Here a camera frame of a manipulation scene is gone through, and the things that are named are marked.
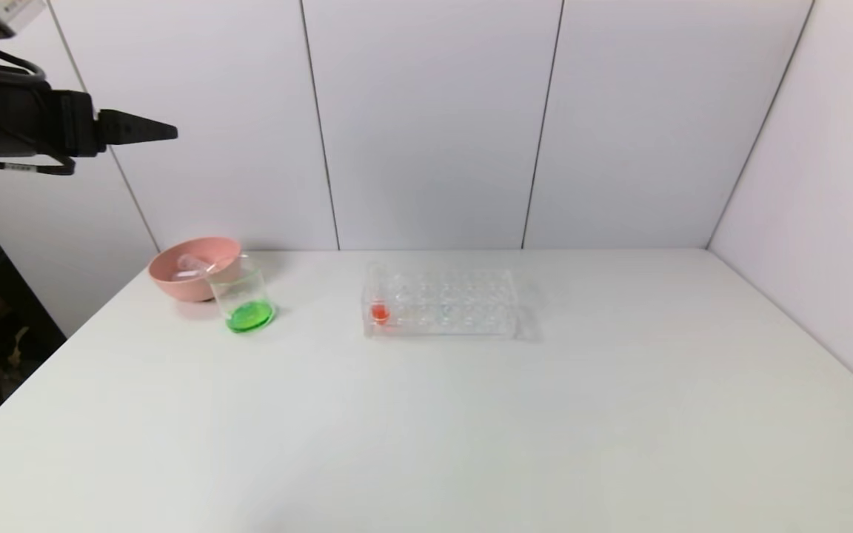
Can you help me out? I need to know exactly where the pink plastic bowl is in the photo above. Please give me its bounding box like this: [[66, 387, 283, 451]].
[[148, 237, 242, 303]]

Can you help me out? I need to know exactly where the clear acrylic test tube rack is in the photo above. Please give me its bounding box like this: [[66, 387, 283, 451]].
[[360, 259, 522, 341]]

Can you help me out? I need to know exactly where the test tube with red pigment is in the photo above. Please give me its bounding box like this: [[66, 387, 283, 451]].
[[366, 259, 392, 326]]

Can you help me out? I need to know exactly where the clear glass beaker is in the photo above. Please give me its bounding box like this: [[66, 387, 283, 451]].
[[204, 254, 278, 334]]

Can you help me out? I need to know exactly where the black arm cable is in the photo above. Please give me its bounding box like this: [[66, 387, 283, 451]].
[[0, 30, 78, 177]]

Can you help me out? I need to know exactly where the test tube with yellow pigment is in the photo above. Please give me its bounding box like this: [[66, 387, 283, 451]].
[[177, 254, 224, 278]]

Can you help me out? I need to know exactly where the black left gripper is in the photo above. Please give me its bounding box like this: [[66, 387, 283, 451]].
[[0, 77, 179, 158]]

